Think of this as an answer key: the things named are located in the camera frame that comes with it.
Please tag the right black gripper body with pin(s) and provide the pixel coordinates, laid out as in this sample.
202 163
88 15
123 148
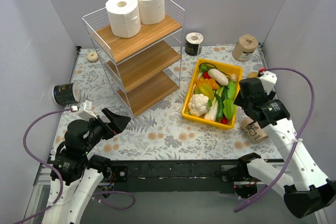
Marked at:
252 95

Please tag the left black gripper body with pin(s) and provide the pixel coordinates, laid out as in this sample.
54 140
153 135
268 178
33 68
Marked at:
107 124

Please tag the brown printed paper roll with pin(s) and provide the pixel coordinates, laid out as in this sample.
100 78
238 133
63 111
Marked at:
253 130

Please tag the white paper towel roll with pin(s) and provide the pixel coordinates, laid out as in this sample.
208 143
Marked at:
151 11
124 17

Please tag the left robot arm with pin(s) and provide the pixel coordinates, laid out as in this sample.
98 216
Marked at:
75 177

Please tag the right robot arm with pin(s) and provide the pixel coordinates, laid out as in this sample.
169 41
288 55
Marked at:
304 187

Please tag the green cucumber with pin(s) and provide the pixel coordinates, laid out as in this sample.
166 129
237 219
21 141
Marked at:
230 90

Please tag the bread slice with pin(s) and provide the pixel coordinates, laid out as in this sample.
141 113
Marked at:
253 75

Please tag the garlic bulb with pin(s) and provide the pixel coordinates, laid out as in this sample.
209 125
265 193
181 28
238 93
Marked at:
233 78

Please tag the white radish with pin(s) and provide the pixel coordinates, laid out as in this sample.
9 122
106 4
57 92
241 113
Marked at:
218 76

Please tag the yellow plastic bin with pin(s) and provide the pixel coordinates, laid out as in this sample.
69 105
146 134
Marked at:
226 114

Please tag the floral table mat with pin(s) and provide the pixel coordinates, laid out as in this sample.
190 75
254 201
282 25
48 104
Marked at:
161 132

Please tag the bok choy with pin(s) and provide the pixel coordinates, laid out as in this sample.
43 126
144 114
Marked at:
211 114

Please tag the yellow orange pepper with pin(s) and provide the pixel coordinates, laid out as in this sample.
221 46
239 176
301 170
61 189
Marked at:
206 87

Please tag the black wrapped roll on side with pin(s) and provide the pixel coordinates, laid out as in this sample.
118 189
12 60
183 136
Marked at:
66 94

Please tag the white cauliflower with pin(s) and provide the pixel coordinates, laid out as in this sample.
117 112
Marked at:
198 104

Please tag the small beige donut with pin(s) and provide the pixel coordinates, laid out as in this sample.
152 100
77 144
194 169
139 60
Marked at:
92 56

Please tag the black wrapped roll at back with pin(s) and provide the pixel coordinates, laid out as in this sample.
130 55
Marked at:
193 44

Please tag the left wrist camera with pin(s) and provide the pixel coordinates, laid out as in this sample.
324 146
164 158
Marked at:
84 110

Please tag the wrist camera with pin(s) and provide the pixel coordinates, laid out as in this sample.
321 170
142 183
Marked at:
84 110
268 80

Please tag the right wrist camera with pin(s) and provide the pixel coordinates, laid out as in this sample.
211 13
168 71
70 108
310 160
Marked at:
268 80

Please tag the white wire wooden shelf rack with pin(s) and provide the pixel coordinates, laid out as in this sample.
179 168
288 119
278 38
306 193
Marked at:
140 69

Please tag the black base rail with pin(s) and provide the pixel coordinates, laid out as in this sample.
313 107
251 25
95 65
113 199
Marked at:
181 176

